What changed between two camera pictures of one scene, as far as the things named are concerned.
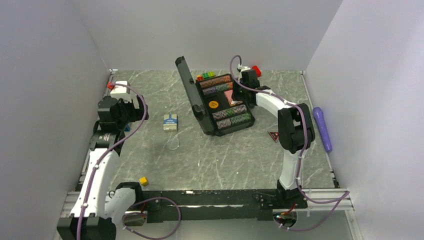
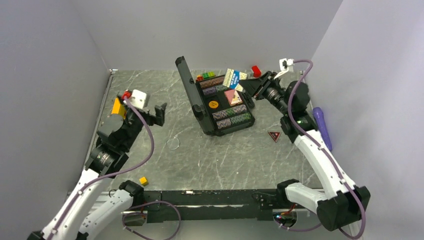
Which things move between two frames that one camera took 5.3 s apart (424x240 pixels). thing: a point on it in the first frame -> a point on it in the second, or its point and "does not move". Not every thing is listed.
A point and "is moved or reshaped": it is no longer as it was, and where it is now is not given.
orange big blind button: [213, 104] does not move
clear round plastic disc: [173, 143] does not move
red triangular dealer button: [274, 135] does not move
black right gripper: [236, 96] -> [256, 88]
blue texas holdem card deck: [170, 122] is moved or reshaped
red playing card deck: [229, 95] does not move
